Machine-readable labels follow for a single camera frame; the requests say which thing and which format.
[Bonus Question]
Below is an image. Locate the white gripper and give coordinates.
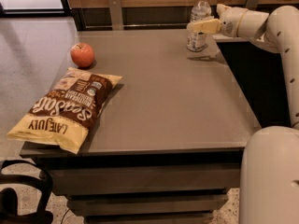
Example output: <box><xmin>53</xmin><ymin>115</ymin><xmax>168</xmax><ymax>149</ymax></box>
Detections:
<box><xmin>187</xmin><ymin>4</ymin><xmax>248</xmax><ymax>37</ymax></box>

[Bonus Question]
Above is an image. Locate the clear plastic water bottle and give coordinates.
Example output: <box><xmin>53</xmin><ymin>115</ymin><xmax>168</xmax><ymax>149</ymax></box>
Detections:
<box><xmin>186</xmin><ymin>0</ymin><xmax>212</xmax><ymax>53</ymax></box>

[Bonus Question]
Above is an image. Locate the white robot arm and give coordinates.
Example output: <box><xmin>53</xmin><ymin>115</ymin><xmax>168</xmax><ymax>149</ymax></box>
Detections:
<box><xmin>187</xmin><ymin>4</ymin><xmax>299</xmax><ymax>224</ymax></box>

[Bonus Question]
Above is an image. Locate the brown yellow chip bag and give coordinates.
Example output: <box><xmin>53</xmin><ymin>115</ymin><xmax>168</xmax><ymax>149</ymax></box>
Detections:
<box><xmin>7</xmin><ymin>67</ymin><xmax>121</xmax><ymax>154</ymax></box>

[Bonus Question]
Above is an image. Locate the red apple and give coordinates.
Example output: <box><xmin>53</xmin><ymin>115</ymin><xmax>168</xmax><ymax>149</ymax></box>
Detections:
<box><xmin>70</xmin><ymin>43</ymin><xmax>95</xmax><ymax>68</ymax></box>

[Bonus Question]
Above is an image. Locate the grey drawer cabinet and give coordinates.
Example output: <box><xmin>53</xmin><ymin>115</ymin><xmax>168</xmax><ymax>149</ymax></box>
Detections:
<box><xmin>21</xmin><ymin>144</ymin><xmax>243</xmax><ymax>224</ymax></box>

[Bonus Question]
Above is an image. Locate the left metal bracket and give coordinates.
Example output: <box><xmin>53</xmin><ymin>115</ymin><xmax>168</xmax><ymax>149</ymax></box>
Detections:
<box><xmin>108</xmin><ymin>0</ymin><xmax>123</xmax><ymax>31</ymax></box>

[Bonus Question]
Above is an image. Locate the black bag with strap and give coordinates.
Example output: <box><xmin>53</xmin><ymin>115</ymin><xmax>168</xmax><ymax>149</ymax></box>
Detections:
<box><xmin>0</xmin><ymin>160</ymin><xmax>53</xmax><ymax>224</ymax></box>

